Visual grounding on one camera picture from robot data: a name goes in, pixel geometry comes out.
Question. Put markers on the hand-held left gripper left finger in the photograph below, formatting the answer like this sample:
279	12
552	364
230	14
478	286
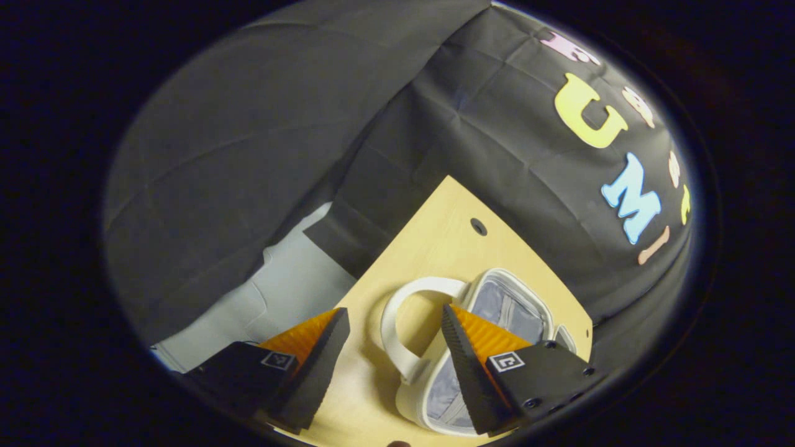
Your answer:
320	372

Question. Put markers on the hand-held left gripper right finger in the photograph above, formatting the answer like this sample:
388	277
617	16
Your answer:
469	379

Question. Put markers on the white suitcase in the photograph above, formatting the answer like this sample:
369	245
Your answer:
413	379

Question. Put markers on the black backdrop cloth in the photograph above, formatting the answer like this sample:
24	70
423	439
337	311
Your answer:
279	155

